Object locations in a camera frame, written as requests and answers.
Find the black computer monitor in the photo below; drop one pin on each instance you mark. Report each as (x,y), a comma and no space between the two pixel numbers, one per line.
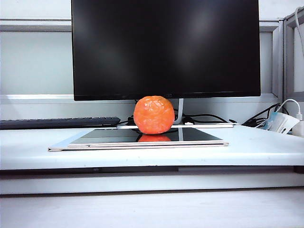
(165,47)

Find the orange fruit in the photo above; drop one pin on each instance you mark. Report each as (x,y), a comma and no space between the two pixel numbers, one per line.
(154,115)

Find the white and blue packet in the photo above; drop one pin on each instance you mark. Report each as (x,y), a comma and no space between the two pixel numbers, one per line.
(280,123)

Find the white power adapter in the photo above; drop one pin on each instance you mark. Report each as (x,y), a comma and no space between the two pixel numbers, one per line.
(298,127)

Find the flat rectangular mirror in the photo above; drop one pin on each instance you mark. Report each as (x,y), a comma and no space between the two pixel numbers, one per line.
(142,139)

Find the dark keyboard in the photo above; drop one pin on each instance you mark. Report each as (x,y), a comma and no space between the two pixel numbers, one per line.
(57,122)

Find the black power adapter brick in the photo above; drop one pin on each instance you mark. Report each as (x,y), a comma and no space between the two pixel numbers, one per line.
(130,119)

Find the white partition frame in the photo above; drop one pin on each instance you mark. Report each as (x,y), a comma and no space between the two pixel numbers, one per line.
(283,57)

